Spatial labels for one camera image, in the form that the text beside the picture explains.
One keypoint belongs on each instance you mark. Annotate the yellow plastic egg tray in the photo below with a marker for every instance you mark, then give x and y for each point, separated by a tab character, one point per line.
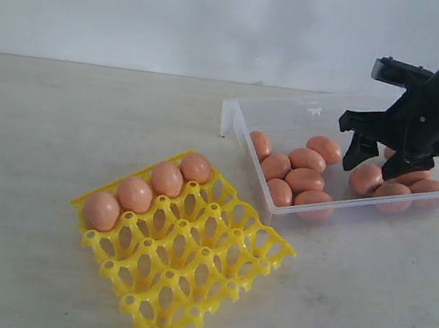
186	255

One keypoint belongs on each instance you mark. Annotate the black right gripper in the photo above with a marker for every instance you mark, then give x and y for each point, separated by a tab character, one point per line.
411	123

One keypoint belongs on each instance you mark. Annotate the clear plastic container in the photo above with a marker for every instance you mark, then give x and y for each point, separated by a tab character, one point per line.
290	123

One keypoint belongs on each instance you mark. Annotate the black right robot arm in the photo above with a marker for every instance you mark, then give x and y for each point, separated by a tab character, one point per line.
410	127

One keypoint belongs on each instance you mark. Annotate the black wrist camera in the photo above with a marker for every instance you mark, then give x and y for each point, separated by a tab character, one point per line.
397	73

